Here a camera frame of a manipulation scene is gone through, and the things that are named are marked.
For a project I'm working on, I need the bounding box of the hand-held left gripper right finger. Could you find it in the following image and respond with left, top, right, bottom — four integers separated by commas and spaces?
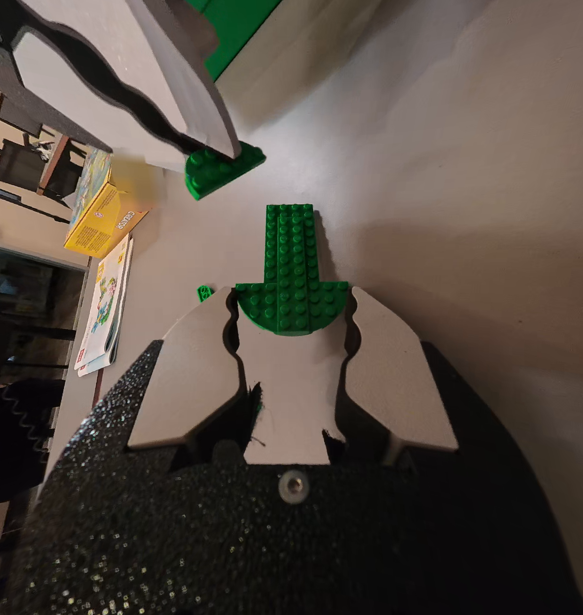
337, 286, 460, 466

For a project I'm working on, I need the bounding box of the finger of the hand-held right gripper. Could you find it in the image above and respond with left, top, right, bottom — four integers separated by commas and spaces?
20, 0, 240, 160
12, 20, 198, 171

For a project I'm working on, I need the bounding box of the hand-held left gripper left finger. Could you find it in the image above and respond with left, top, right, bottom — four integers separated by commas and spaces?
127, 286, 249, 452

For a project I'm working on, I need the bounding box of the green half-round lego plate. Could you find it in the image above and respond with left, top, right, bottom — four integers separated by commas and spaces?
184, 141, 267, 201

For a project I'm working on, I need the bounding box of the green lego plate assembly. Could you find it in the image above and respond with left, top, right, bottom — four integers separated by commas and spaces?
234, 204, 350, 336

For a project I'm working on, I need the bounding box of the lego instruction booklet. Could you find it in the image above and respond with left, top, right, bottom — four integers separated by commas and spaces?
74, 234, 134, 378

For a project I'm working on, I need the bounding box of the yellow lego box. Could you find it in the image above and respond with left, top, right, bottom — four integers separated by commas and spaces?
63, 148, 150, 258

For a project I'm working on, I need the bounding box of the dark chair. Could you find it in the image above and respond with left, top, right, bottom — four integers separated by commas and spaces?
0, 137, 88, 205

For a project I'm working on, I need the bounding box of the dark shelf unit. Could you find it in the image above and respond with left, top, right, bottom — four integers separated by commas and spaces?
0, 242, 90, 380

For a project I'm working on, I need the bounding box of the large green base plate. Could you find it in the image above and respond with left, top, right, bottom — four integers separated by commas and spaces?
183, 0, 297, 82

